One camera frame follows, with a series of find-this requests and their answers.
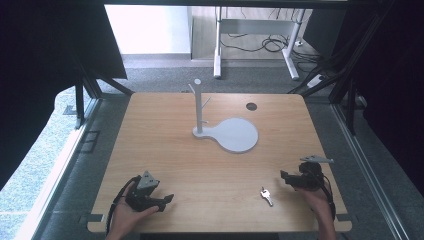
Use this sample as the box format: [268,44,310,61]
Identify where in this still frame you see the white desk frame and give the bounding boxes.
[213,6,307,81]

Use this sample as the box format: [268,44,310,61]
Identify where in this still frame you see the black floor cables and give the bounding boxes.
[220,7,331,72]

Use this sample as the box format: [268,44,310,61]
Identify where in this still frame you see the person's left hand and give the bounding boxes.
[109,181,160,239]

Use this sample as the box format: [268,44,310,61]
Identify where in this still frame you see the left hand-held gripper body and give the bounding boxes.
[125,170,167,213]

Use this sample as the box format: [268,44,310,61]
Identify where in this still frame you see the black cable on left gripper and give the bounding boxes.
[105,175,142,236]

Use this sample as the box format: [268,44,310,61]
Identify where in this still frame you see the dark curtain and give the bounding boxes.
[0,0,128,192]
[302,0,424,198]

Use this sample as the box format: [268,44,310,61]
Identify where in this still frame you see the silver key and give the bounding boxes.
[260,186,274,208]

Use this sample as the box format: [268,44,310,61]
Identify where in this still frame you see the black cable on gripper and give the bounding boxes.
[319,173,337,222]
[105,175,142,236]

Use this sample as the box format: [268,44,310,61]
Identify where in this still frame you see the white power strip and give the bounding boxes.
[306,73,326,89]

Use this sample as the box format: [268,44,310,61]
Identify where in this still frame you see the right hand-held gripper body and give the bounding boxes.
[285,154,335,192]

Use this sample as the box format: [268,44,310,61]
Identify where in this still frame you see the person's right hand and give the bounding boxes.
[294,186,332,225]

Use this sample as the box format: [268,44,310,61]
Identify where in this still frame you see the black metal stand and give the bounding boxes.
[66,56,136,130]
[288,0,398,136]

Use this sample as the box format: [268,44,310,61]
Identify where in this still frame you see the white key holder stand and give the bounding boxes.
[188,78,260,154]

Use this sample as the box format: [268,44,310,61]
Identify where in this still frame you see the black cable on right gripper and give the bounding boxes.
[319,173,337,222]

